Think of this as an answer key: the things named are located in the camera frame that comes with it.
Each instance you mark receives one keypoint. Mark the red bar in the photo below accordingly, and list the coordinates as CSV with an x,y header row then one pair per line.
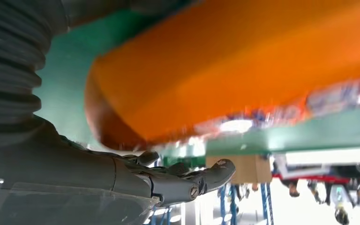
x,y
323,179

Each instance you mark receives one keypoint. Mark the brown cardboard box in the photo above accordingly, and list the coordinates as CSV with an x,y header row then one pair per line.
x,y
245,169

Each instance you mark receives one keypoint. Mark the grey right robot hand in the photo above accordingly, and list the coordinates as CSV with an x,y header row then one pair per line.
x,y
59,174

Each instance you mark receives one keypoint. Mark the white table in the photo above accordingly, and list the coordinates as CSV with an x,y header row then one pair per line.
x,y
329,156

